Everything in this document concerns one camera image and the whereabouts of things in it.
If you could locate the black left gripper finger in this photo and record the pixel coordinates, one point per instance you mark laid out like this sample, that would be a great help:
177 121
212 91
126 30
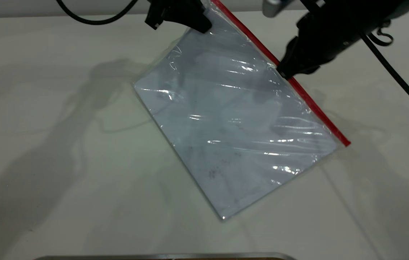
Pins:
199 22
154 20

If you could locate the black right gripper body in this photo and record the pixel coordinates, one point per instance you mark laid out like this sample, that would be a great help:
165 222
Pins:
323 39

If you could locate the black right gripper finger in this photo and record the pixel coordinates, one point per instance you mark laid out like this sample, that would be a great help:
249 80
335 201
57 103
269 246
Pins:
307 69
287 65

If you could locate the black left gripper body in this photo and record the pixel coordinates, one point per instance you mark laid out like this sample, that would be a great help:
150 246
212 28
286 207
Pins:
175 7

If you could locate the clear plastic zipper bag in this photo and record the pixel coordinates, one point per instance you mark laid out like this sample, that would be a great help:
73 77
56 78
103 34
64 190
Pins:
233 119

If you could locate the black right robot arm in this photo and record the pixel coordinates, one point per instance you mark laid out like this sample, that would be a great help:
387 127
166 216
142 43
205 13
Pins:
377 11

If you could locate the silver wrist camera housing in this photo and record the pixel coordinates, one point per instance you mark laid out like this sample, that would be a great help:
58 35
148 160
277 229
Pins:
274 7

